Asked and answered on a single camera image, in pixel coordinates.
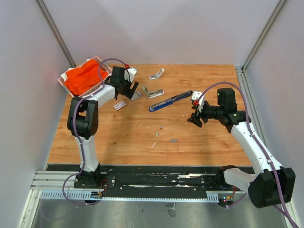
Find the grey white stapler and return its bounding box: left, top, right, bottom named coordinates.
left=142, top=86, right=164, bottom=99

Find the left aluminium frame post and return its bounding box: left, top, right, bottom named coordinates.
left=35, top=0, right=76, bottom=67

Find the grey slotted cable duct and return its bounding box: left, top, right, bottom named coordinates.
left=40, top=190, right=219, bottom=203

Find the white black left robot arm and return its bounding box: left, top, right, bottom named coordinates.
left=67, top=66, right=139, bottom=189

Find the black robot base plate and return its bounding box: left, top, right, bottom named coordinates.
left=32, top=165, right=244, bottom=201

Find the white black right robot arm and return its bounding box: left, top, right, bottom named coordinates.
left=188, top=88, right=295, bottom=208

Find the orange cloth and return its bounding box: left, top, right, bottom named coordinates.
left=60, top=58, right=110, bottom=96

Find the right aluminium frame post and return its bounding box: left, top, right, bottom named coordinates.
left=241, top=0, right=290, bottom=71

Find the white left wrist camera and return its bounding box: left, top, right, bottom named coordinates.
left=124, top=67, right=137, bottom=83

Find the aluminium frame post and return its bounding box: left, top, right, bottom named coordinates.
left=241, top=0, right=290, bottom=71
left=35, top=0, right=76, bottom=67

